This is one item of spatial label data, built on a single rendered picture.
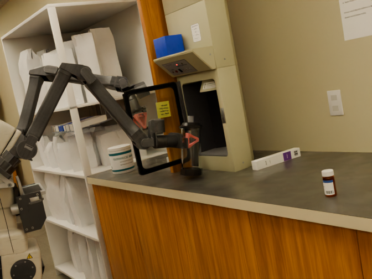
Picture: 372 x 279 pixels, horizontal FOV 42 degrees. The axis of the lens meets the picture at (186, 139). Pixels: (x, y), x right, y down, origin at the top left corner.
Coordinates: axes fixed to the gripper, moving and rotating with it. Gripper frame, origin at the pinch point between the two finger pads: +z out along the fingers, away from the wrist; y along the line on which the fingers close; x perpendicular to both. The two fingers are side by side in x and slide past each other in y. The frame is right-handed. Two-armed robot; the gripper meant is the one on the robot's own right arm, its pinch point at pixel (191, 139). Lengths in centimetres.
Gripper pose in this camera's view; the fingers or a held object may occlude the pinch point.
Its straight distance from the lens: 219.1
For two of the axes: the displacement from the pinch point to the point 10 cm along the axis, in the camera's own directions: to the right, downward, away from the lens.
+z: 8.2, -0.6, 5.7
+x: 0.3, 10.0, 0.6
